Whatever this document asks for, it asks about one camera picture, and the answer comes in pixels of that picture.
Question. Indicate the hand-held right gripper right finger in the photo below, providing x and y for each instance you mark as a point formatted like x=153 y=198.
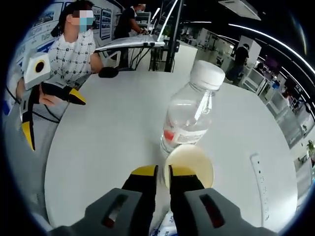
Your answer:
x=184 y=186

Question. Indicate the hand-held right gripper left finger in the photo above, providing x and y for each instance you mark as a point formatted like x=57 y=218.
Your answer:
x=137 y=186

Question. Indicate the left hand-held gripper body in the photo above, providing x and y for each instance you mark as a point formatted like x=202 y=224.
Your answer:
x=32 y=78

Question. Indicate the floral paper cup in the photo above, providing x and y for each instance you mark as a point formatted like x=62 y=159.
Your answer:
x=192 y=157

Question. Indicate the clear bag with blue pad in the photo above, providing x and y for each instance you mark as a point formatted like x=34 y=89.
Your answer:
x=167 y=221

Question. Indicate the clear plastic water bottle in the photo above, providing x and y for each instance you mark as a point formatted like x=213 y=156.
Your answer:
x=189 y=110

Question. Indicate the person's left hand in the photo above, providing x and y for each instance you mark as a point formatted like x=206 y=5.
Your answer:
x=53 y=101

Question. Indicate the seated person in mask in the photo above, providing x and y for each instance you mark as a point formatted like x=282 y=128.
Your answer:
x=37 y=32

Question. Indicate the black office chair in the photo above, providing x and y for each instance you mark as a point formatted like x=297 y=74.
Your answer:
x=108 y=72

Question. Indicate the white table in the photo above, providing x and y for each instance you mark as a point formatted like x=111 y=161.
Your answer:
x=110 y=118

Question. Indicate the white standing desk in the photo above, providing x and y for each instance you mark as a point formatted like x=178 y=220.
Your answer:
x=128 y=43

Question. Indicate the white cabinet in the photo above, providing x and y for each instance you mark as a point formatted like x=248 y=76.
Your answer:
x=185 y=56

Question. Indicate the white square pillar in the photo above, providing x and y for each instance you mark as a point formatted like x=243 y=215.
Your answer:
x=254 y=49

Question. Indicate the long ceiling light strip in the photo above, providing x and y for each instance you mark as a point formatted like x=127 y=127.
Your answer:
x=270 y=37

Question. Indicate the ceiling air conditioner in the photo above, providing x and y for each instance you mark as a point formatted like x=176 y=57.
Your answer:
x=238 y=9

